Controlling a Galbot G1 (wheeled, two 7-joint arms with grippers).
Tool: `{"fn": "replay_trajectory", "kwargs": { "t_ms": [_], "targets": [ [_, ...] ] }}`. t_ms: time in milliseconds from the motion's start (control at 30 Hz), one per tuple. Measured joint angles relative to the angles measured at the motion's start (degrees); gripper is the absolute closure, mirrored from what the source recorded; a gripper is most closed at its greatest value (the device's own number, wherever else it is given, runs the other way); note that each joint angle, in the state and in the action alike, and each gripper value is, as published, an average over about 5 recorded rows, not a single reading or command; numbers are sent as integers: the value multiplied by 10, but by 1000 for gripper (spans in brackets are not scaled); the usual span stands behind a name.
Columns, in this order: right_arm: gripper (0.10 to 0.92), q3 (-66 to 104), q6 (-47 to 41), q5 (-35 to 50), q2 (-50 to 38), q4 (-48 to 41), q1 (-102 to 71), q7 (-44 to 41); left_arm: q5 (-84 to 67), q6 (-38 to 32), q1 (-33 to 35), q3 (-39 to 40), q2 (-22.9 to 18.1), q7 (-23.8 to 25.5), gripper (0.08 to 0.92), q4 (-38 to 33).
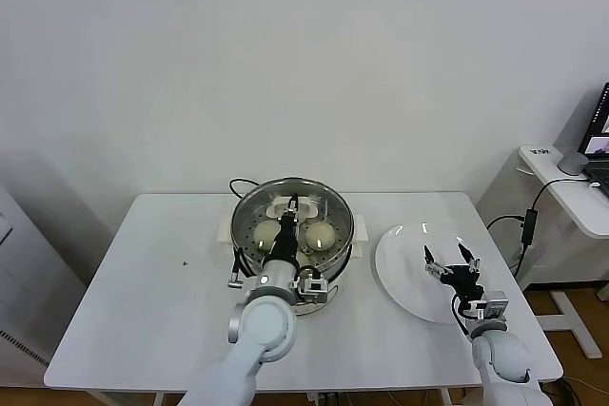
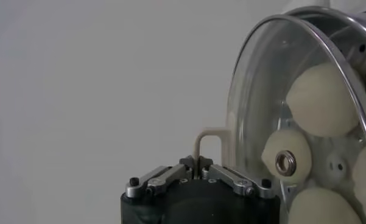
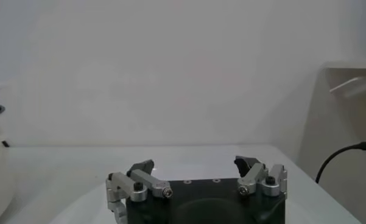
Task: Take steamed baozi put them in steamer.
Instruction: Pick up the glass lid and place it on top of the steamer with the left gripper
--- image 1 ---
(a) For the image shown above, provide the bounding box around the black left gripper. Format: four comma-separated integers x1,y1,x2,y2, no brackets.
270,193,302,263

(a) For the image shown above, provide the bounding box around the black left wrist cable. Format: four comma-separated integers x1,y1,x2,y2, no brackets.
226,243,253,291

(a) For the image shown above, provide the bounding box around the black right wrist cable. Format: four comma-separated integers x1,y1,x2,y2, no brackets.
450,294,473,337

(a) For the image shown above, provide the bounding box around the black power adapter with cable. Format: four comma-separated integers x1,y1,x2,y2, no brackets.
487,180,601,283

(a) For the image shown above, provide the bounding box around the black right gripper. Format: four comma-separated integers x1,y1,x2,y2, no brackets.
423,242,487,305

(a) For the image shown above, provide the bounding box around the grey round desk gadget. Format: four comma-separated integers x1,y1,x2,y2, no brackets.
557,150,590,177

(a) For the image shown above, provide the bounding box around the cream electric cooker base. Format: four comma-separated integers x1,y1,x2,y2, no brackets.
217,213,371,319

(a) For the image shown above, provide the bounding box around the white round plate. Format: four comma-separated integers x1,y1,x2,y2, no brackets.
374,222,493,326

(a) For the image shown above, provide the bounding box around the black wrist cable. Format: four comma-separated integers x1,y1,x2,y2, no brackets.
450,294,473,337
226,243,253,291

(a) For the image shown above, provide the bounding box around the glass lid with cream handle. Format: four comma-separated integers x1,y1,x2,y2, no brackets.
232,179,356,270

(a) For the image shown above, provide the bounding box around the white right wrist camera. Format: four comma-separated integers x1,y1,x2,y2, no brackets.
468,290,508,321

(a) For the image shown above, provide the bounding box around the white power strip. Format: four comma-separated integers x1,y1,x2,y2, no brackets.
306,391,342,405

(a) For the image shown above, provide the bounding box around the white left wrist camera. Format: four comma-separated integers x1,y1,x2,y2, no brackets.
294,270,332,305

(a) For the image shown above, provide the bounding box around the perforated steel steamer basket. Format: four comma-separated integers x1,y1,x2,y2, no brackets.
231,177,357,283

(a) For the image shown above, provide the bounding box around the black laptop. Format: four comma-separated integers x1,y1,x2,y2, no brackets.
579,82,609,198

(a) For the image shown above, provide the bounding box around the white side desk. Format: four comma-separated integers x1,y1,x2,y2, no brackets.
517,144,609,359

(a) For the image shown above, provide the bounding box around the black cooker power cable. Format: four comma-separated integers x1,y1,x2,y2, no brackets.
229,178,263,201

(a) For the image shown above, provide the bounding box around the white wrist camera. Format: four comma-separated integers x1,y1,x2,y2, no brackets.
294,270,332,305
468,290,508,321

